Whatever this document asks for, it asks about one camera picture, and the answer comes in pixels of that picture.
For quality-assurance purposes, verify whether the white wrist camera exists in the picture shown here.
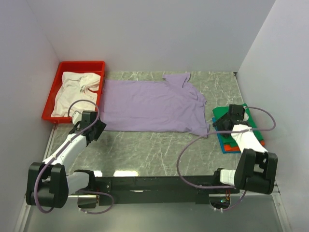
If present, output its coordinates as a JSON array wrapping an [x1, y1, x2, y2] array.
[[243, 111, 249, 121], [71, 111, 82, 124]]

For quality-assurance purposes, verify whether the white crumpled t shirt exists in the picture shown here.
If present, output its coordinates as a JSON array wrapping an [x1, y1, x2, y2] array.
[[51, 72, 100, 117]]

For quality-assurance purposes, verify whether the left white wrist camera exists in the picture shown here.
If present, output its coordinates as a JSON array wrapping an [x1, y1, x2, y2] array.
[[71, 111, 82, 124]]

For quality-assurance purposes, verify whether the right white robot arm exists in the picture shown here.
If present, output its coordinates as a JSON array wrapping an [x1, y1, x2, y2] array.
[[212, 104, 278, 194]]

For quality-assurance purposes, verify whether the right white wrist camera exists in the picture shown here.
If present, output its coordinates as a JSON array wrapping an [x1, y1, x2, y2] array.
[[243, 111, 249, 121]]

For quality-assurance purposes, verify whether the red plastic bin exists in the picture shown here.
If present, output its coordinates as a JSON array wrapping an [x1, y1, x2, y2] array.
[[42, 61, 105, 124]]

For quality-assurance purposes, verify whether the lavender t shirt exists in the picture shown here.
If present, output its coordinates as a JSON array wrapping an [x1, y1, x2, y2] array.
[[100, 72, 210, 136]]

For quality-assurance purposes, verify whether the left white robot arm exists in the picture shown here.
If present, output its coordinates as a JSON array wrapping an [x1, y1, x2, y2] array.
[[26, 111, 106, 213]]

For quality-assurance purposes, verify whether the aluminium frame rail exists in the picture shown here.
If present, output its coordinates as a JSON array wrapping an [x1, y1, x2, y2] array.
[[13, 128, 80, 232]]

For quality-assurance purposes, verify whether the black base beam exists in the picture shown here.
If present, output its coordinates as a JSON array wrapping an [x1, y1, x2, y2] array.
[[93, 176, 239, 204]]

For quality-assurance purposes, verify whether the orange t shirt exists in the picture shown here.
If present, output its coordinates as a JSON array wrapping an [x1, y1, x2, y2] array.
[[224, 141, 265, 151]]

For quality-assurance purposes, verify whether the green t shirt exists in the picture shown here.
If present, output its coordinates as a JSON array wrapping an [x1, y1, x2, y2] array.
[[212, 106, 264, 147]]

